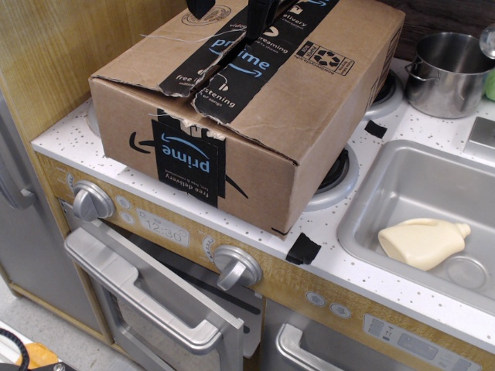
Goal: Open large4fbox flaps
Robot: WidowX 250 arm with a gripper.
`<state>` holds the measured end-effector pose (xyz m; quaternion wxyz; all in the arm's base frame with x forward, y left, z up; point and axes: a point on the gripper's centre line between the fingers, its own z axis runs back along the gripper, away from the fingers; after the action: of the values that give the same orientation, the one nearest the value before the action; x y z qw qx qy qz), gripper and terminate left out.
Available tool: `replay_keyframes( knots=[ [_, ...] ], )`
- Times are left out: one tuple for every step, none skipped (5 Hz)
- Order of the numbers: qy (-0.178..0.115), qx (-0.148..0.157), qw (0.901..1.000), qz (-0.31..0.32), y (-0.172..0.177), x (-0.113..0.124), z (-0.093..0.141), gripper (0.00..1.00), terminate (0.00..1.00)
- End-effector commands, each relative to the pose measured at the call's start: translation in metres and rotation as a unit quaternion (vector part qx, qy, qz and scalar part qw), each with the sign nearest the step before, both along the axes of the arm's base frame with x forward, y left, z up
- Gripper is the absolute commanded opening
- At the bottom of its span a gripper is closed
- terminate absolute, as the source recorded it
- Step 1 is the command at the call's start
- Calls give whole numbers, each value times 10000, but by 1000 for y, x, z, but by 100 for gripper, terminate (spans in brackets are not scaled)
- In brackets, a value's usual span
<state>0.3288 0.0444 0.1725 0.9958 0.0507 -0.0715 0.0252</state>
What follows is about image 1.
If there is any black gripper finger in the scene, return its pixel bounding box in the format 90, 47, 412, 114
186, 0, 215, 19
245, 0, 277, 42

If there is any brown cardboard prime box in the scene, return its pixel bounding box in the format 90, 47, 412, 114
89, 1, 405, 237

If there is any rear grey stove burner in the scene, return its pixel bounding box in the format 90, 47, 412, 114
363, 70, 404, 121

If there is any black tape piece rear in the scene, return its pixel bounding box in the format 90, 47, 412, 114
364, 120, 387, 139

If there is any black tape piece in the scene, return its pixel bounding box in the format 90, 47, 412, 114
364, 120, 387, 139
285, 233, 321, 265

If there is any front grey stove burner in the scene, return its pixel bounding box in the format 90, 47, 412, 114
305, 145, 359, 212

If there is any stainless steel pot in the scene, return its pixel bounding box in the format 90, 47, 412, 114
405, 32, 494, 119

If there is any silver toy sink basin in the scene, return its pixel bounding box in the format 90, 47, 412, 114
337, 140, 494, 313

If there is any left silver stove knob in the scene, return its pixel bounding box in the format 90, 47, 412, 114
73, 180, 115, 222

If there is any silver stove knob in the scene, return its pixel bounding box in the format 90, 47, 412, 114
213, 245, 262, 291
73, 180, 115, 222

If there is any clear round faucet knob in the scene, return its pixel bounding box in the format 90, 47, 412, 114
479, 23, 495, 60

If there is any green object at edge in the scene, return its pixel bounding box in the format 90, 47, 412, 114
484, 70, 495, 101

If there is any black tape piece front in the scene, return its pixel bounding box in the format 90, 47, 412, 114
285, 233, 321, 265

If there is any right silver stove knob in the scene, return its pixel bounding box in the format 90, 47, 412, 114
213, 245, 262, 291

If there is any cream plastic detergent bottle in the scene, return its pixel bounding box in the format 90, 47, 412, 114
377, 218, 471, 271

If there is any silver toy fridge door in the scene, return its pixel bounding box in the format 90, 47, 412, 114
1, 101, 102, 335

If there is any silver oven door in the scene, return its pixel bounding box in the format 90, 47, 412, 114
65, 226, 244, 370

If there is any silver dishwasher door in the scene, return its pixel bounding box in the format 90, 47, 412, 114
259, 299, 483, 371

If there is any orange object on floor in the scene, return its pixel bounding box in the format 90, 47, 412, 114
15, 342, 59, 370

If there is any black cable on floor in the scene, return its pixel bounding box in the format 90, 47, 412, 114
0, 327, 32, 368

